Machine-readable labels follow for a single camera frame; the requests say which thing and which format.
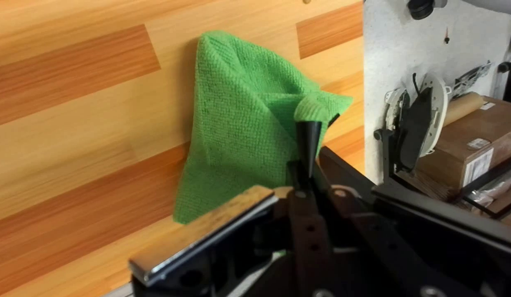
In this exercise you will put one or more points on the cardboard box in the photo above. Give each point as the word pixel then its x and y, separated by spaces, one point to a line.
pixel 474 128

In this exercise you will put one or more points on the brown paper roll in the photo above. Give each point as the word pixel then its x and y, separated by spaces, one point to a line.
pixel 461 108

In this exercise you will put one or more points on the black caster wheel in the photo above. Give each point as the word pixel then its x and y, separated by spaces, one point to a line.
pixel 420 7

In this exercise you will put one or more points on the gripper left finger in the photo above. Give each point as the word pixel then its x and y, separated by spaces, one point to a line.
pixel 222 231

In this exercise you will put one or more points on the silver metal bracket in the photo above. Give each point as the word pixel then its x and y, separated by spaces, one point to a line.
pixel 472 78

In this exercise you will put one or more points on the white round device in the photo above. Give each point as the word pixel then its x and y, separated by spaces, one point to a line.
pixel 436 103

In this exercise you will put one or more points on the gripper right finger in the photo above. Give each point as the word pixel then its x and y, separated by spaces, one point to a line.
pixel 387 239

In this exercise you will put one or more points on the black metal stand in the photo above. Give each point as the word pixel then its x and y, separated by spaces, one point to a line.
pixel 388 152

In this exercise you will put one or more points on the green microfibre towel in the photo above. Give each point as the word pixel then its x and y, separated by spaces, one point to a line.
pixel 239 123

